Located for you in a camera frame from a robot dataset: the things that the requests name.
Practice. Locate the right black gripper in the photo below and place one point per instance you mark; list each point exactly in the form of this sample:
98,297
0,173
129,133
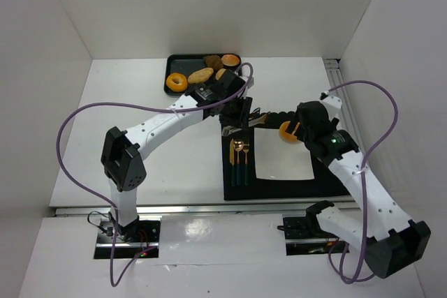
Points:
301,129

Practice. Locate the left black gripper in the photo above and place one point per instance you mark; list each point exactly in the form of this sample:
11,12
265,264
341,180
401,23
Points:
238,116

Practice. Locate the silver metal tongs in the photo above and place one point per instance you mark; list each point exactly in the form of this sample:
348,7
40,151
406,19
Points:
255,118

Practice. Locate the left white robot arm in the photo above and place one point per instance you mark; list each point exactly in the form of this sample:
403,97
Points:
124,152

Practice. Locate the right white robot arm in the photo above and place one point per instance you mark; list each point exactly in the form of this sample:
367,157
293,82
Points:
387,238

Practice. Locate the long tan bread roll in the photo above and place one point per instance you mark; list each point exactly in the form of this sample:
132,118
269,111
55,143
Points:
200,76

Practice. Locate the dark brown chocolate bread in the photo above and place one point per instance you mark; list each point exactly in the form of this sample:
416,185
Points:
214,62

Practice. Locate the small round tan bun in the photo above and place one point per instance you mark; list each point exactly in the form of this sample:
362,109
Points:
220,73

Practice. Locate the white square plate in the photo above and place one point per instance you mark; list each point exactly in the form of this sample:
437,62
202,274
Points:
276,159

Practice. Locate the round bun with white top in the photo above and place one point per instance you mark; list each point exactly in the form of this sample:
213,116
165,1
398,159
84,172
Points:
230,60

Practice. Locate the black placemat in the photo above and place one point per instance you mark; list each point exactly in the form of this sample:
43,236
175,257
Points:
323,185

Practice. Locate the orange glazed donut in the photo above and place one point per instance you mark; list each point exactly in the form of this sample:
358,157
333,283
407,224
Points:
177,82

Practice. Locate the black serving tray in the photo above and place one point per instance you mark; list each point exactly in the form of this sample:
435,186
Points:
184,64

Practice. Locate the gold spoon teal handle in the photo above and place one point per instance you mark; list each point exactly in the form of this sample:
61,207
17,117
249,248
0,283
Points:
238,147

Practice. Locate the gold fork teal handle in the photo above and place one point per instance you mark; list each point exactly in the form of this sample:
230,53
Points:
246,161

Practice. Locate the gold knife teal handle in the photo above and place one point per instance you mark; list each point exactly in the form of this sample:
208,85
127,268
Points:
232,162

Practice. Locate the aluminium rail frame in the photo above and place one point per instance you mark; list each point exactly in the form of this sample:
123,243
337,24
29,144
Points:
185,173

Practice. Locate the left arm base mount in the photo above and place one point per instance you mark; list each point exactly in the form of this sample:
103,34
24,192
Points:
142,241

